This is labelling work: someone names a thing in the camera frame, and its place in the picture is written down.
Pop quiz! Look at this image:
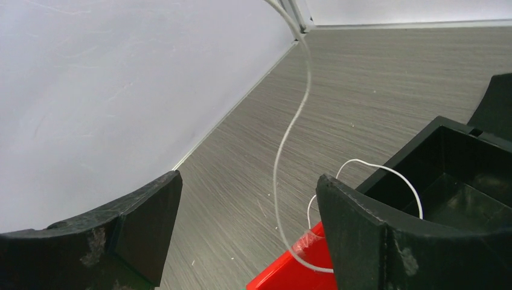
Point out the black plastic bin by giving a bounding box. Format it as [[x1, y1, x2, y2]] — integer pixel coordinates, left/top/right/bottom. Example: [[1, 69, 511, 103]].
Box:
[[357, 116, 511, 233]]

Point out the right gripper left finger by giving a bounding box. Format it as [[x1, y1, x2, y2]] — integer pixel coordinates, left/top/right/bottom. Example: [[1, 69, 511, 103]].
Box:
[[1, 170, 183, 289]]

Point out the black cloth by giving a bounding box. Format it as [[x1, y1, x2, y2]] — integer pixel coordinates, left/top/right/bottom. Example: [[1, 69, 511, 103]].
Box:
[[467, 73, 511, 141]]

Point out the red plastic bin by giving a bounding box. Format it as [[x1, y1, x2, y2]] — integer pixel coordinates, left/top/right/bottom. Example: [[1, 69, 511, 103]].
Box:
[[246, 222, 338, 290]]

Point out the white cable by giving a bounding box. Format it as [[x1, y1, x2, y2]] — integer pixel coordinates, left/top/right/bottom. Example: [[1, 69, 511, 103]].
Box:
[[261, 0, 424, 274]]

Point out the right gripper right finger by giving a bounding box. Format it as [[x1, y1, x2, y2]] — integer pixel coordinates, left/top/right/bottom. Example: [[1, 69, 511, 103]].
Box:
[[316, 175, 511, 289]]

